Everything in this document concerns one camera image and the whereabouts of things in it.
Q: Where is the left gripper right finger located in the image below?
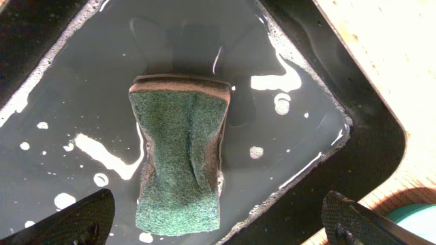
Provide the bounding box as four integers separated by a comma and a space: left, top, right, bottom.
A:
321, 191, 432, 245

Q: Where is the black water tray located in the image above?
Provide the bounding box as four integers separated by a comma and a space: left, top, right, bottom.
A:
1, 1, 405, 244

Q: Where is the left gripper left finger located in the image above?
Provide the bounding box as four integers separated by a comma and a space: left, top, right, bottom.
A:
1, 189, 115, 245

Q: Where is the teal plastic tray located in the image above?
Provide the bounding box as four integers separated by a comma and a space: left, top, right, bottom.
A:
387, 203, 436, 243

